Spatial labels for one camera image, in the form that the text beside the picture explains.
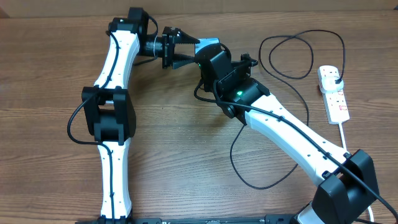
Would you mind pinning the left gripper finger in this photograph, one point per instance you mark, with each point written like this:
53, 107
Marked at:
184, 38
179, 60

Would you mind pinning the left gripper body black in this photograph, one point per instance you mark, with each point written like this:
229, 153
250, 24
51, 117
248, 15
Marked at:
168, 47

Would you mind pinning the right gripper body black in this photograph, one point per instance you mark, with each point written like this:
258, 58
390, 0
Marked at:
224, 56

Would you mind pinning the Samsung Galaxy smartphone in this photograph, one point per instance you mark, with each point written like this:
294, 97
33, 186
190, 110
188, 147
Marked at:
205, 42

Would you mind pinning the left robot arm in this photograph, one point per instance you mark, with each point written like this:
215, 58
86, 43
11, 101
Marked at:
109, 112

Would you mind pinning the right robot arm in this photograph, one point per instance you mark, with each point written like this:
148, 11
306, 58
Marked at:
346, 183

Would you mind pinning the white charger plug adapter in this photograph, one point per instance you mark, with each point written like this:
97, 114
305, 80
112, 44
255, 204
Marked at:
330, 84

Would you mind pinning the white power strip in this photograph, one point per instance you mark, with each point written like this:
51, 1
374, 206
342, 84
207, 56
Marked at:
335, 103

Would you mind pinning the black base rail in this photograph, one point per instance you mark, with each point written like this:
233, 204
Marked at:
268, 219

